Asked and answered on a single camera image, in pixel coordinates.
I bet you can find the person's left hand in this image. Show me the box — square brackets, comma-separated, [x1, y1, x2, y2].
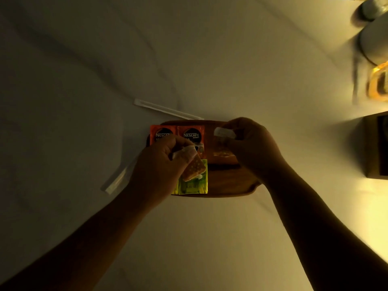
[126, 135, 198, 211]

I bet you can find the person's right hand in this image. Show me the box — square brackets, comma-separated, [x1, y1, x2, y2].
[226, 117, 289, 187]

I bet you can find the brown sugar packet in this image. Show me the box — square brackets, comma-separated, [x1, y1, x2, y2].
[173, 145, 207, 182]
[213, 127, 237, 158]

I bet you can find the white stirrer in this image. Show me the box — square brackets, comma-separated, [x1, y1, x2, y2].
[134, 98, 204, 121]
[101, 157, 139, 195]

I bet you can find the wooden tray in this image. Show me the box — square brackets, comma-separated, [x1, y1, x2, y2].
[146, 119, 262, 198]

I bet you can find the person's left forearm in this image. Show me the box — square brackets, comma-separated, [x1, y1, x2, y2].
[0, 189, 152, 291]

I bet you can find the person's right forearm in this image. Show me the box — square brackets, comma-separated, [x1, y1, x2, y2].
[264, 165, 388, 291]

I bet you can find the amber glass ashtray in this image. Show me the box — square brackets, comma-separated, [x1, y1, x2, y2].
[367, 62, 388, 102]

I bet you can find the black sign in wooden frame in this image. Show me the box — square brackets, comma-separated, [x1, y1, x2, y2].
[363, 111, 388, 180]

